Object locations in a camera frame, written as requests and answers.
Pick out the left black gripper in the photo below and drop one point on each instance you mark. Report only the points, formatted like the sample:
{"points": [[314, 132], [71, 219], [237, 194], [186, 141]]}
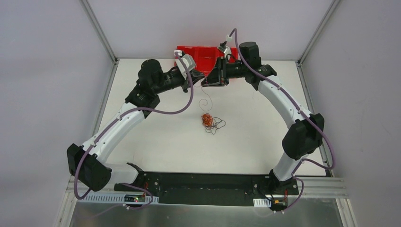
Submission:
{"points": [[186, 79]]}

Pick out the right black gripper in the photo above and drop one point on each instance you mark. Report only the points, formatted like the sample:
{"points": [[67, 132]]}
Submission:
{"points": [[222, 72]]}

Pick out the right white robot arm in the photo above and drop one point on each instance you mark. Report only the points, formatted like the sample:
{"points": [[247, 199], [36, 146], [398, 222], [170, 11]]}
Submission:
{"points": [[304, 128]]}

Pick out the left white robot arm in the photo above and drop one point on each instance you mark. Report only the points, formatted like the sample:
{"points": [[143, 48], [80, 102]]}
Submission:
{"points": [[88, 162]]}

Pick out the red three-compartment bin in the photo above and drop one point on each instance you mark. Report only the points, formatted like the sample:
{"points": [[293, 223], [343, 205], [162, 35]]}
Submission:
{"points": [[205, 57]]}

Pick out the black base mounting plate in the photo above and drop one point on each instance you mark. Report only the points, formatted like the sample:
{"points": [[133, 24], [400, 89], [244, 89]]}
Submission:
{"points": [[212, 189]]}

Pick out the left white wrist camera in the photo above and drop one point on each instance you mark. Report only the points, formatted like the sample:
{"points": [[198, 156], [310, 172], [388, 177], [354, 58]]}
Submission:
{"points": [[182, 60]]}

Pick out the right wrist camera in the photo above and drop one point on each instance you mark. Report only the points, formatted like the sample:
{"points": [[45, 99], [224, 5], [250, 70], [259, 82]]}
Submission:
{"points": [[223, 48]]}

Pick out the right slotted cable duct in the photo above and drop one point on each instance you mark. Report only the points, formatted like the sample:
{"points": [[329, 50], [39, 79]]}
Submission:
{"points": [[264, 203]]}

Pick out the slotted cable duct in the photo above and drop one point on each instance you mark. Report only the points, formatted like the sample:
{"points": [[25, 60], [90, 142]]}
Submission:
{"points": [[264, 203], [120, 198]]}

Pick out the left slotted cable duct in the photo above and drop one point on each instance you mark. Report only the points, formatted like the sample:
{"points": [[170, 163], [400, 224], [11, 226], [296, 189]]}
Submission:
{"points": [[120, 198]]}

